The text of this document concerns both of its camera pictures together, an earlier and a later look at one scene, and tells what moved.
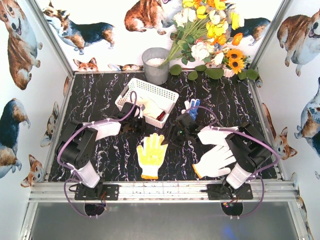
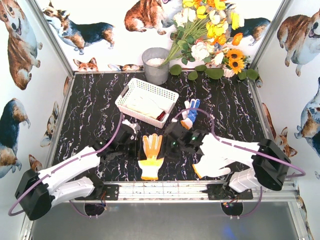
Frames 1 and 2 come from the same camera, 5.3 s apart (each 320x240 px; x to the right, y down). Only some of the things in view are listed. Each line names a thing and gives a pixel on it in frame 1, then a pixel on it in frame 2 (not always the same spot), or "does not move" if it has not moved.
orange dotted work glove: (151, 156) does not move
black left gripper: (136, 122) -> (135, 149)
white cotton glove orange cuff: (210, 164) does not move
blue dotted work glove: (193, 111) does not move
